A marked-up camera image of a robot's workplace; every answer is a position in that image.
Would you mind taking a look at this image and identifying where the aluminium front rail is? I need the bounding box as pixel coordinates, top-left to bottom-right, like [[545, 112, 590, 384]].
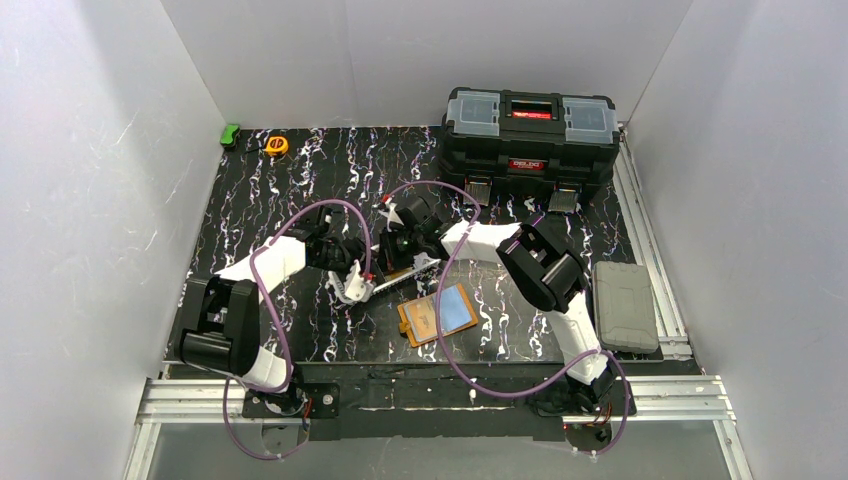
[[124, 375, 752, 479]]

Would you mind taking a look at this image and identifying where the black red toolbox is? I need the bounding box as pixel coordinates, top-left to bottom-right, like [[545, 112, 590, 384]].
[[438, 87, 622, 213]]

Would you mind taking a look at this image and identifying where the aluminium rail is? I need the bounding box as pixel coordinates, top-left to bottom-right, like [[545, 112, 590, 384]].
[[124, 375, 752, 479], [613, 125, 688, 341]]

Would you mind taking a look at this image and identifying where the grey plastic case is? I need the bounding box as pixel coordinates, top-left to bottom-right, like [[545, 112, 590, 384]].
[[592, 261, 659, 354]]

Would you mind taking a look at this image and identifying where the purple cable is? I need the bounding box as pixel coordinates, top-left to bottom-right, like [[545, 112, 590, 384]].
[[384, 180, 632, 458], [223, 198, 374, 463]]

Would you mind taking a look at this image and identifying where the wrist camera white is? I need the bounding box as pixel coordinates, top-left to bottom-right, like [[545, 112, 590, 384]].
[[379, 200, 404, 231], [339, 260, 376, 304]]

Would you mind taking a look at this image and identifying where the yellow tape measure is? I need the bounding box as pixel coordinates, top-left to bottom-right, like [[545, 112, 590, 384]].
[[264, 135, 289, 157]]

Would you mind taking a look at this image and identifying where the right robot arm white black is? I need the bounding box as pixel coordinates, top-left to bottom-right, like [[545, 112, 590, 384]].
[[379, 194, 616, 411]]

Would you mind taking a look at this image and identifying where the orange credit card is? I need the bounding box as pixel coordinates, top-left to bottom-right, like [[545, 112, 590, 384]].
[[404, 297, 437, 341]]

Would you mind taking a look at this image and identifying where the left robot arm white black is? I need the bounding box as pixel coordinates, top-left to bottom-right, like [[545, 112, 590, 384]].
[[172, 199, 375, 393]]

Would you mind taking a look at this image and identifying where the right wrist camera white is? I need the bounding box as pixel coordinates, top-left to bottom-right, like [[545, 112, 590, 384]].
[[379, 200, 404, 231]]

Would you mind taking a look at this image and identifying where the green small object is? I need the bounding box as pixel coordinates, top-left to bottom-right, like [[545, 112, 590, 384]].
[[219, 124, 241, 150]]

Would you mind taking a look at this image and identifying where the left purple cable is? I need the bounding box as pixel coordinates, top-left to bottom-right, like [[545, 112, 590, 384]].
[[223, 198, 374, 463]]

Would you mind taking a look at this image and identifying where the orange leather card holder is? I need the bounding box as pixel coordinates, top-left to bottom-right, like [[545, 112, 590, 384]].
[[396, 281, 480, 349]]

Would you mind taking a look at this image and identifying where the white plastic basket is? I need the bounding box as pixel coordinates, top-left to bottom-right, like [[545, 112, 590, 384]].
[[325, 253, 441, 305]]

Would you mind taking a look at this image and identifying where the aluminium right rail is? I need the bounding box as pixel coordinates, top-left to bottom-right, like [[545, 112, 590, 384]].
[[613, 125, 688, 341]]

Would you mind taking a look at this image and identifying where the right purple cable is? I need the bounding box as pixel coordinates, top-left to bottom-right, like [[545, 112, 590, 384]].
[[384, 180, 632, 458]]

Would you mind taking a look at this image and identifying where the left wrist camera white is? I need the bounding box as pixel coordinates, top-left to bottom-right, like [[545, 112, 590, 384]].
[[339, 260, 376, 304]]

